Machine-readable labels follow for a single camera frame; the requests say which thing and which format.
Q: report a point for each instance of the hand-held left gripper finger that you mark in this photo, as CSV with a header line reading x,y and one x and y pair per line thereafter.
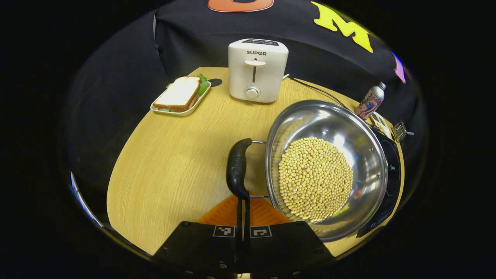
x,y
239,217
247,217

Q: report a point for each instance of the black induction cooktop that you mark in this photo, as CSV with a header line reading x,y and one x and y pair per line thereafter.
x,y
391,174

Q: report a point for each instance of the pile of soybeans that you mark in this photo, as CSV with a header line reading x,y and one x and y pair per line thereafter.
x,y
316,182

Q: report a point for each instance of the pale green rectangular plate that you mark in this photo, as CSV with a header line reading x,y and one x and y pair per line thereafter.
x,y
193,106

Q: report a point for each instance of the sandwich with lettuce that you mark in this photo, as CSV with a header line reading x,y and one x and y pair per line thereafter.
x,y
178,93

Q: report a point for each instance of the white toaster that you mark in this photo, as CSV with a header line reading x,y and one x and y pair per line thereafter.
x,y
257,73

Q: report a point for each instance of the white divided tray of beans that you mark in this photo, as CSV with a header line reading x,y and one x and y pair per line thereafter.
x,y
381,124

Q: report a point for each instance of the printed drink bottle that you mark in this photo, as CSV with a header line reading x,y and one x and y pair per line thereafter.
x,y
370,101

